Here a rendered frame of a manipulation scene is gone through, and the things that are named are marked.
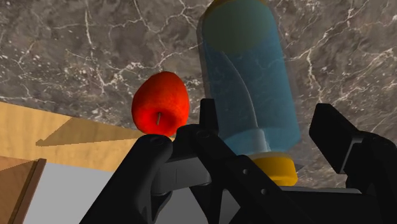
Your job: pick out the brown wooden cabinet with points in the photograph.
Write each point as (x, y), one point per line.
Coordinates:
(15, 186)

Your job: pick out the red apple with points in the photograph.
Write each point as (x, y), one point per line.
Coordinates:
(161, 99)

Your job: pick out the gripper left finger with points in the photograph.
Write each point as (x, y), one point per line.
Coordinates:
(214, 155)

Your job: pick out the blue bottle with yellow caps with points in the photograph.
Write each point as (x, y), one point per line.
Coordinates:
(263, 93)

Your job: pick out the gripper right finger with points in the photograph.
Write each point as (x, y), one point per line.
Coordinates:
(335, 139)

